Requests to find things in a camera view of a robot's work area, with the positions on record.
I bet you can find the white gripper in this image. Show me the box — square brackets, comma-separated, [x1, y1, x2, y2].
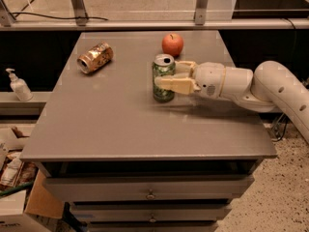
[154, 61, 225, 99]

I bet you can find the green soda can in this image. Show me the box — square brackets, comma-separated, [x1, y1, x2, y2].
[152, 54, 176, 102]

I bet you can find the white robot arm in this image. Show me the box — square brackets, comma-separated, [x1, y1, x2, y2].
[154, 61, 309, 141]

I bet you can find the gold brown soda can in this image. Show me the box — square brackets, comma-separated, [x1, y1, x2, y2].
[77, 42, 114, 73]

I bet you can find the red apple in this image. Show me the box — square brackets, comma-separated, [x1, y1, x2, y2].
[161, 33, 183, 57]

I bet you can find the grey drawer cabinet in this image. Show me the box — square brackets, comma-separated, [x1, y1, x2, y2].
[21, 32, 276, 232]

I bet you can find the top drawer knob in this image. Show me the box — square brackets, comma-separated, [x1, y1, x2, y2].
[146, 189, 155, 200]

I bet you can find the drawer knob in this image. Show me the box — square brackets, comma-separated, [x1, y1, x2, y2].
[146, 189, 155, 200]
[149, 214, 156, 223]

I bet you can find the white pump bottle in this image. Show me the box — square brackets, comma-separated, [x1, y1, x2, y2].
[6, 68, 33, 102]

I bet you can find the cardboard box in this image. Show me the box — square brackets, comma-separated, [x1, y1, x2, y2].
[0, 126, 66, 219]

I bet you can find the white box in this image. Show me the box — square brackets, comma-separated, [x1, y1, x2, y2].
[0, 190, 52, 232]

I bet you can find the right metal bracket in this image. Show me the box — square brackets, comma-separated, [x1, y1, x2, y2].
[194, 0, 209, 25]

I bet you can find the metal bracket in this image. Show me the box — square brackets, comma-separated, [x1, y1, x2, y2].
[194, 0, 209, 25]
[0, 0, 15, 27]
[70, 0, 89, 26]

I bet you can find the black cable on floor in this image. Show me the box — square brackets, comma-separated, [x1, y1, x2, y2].
[269, 113, 289, 143]

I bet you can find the black cable on ledge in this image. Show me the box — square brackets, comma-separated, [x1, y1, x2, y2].
[9, 11, 110, 22]

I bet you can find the far left metal bracket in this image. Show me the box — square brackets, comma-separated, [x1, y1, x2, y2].
[0, 0, 15, 27]

